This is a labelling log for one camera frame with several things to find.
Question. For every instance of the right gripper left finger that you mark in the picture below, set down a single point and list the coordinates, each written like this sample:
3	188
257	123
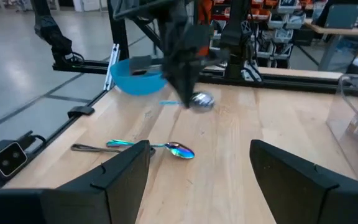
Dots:
113	193

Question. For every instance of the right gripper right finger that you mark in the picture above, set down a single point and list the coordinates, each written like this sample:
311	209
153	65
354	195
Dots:
291	193

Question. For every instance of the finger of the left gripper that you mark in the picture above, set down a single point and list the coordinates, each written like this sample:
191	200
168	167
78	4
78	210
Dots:
191	82
177	84

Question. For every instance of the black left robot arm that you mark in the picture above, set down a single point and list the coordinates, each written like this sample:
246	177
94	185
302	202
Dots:
235	37

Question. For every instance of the blue plastic bowl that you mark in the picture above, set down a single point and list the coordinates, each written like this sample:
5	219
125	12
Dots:
135	84

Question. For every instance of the iridescent rainbow metal spoon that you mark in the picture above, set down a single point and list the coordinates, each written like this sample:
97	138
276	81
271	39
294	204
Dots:
179	151

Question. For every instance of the clear plastic bin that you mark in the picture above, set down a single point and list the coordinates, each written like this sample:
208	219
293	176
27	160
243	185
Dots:
337	124

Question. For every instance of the black table clamp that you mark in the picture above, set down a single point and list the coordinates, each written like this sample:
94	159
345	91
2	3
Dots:
81	111

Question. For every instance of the storage bin rack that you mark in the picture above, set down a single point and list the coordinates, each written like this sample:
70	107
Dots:
278	31

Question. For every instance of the wooden workbench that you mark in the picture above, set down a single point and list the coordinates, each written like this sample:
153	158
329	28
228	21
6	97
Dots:
340	31

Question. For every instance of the table-level camera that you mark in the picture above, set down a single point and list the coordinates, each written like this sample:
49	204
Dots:
8	157

